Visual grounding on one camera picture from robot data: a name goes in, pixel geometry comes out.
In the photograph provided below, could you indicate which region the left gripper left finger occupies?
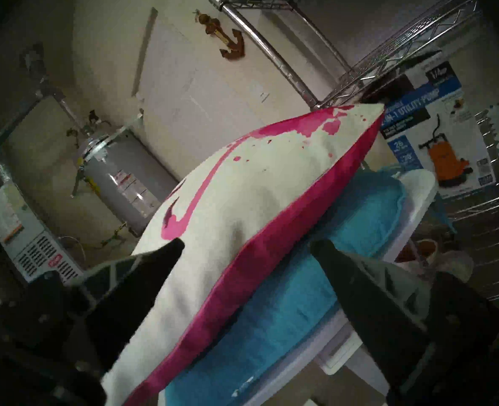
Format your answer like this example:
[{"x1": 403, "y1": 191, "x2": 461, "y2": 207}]
[{"x1": 0, "y1": 237, "x2": 186, "y2": 376}]

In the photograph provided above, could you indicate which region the teal seat cushion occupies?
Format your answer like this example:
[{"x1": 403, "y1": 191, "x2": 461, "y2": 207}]
[{"x1": 165, "y1": 170, "x2": 406, "y2": 406}]

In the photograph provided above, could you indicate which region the white panel door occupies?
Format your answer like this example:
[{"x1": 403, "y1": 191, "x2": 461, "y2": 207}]
[{"x1": 131, "y1": 8, "x2": 309, "y2": 186}]

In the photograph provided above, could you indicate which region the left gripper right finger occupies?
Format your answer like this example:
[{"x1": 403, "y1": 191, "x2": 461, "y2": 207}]
[{"x1": 310, "y1": 239, "x2": 499, "y2": 393}]

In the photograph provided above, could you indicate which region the chrome wire shelf rack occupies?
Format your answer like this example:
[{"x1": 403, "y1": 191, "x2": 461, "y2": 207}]
[{"x1": 194, "y1": 0, "x2": 499, "y2": 300}]

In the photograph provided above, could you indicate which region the utility pump cardboard box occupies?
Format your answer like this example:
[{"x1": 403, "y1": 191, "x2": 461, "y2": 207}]
[{"x1": 362, "y1": 50, "x2": 497, "y2": 198}]

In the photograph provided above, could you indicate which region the grey vent pipe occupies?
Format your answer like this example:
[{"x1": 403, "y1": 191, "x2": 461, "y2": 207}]
[{"x1": 0, "y1": 86, "x2": 85, "y2": 190}]

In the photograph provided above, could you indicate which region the pink flamingo throw pillow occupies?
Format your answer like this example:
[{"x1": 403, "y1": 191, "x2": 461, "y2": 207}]
[{"x1": 101, "y1": 103, "x2": 386, "y2": 406}]

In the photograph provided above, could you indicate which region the brown anchor wall ornament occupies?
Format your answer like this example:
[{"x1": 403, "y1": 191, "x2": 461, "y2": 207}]
[{"x1": 194, "y1": 10, "x2": 246, "y2": 61}]

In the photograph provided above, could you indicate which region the grey water heater tank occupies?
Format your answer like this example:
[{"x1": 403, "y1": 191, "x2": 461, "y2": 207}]
[{"x1": 70, "y1": 109, "x2": 180, "y2": 236}]

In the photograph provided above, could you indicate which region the white folding table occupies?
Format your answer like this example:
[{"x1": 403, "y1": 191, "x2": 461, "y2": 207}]
[{"x1": 241, "y1": 168, "x2": 440, "y2": 406}]

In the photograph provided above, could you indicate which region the grey furnace unit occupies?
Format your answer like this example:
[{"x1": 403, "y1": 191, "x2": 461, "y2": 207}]
[{"x1": 0, "y1": 181, "x2": 85, "y2": 283}]

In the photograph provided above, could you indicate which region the silver flexible duct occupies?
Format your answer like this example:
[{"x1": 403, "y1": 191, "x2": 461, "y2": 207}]
[{"x1": 0, "y1": 160, "x2": 15, "y2": 190}]

